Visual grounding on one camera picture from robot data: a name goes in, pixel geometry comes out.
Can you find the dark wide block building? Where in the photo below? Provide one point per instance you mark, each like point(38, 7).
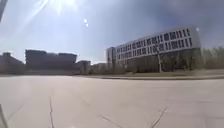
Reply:
point(50, 60)

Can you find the pale stone slab pavement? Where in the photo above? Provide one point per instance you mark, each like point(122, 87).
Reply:
point(100, 100)

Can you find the raised pale ground strip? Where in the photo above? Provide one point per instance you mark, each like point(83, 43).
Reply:
point(186, 74)

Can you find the low dark building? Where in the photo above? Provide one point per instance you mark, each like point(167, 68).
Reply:
point(11, 63)

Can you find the large white office building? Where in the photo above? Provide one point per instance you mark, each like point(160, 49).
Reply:
point(156, 45)

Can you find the small grey building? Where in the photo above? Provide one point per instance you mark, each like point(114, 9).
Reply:
point(84, 66)

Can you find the dark stone kerb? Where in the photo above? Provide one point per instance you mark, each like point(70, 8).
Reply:
point(173, 78)

